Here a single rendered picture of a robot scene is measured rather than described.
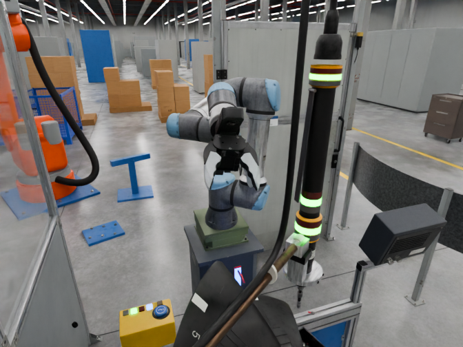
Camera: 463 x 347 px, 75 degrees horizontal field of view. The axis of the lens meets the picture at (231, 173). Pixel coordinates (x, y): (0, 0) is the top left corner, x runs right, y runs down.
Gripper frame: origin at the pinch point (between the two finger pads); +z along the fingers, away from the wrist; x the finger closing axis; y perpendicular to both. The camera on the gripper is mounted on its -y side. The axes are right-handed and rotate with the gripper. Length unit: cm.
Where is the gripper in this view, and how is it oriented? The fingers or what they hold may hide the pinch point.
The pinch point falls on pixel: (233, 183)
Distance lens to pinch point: 58.4
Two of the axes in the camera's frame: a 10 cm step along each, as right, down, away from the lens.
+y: -1.3, 6.8, 7.2
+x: -9.9, -0.2, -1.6
